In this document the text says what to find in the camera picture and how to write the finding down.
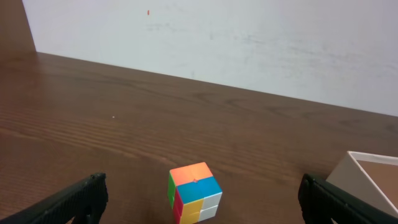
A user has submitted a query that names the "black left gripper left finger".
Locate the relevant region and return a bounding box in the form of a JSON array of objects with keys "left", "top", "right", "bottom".
[{"left": 1, "top": 172, "right": 108, "bottom": 224}]

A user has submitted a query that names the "multicolour puzzle cube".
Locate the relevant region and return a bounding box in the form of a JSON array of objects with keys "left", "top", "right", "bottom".
[{"left": 167, "top": 162, "right": 223, "bottom": 224}]

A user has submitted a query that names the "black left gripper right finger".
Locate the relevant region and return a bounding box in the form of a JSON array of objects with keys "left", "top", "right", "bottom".
[{"left": 298, "top": 174, "right": 397, "bottom": 224}]

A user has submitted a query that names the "white cardboard box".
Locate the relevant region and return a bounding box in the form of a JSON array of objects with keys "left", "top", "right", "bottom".
[{"left": 326, "top": 151, "right": 397, "bottom": 217}]

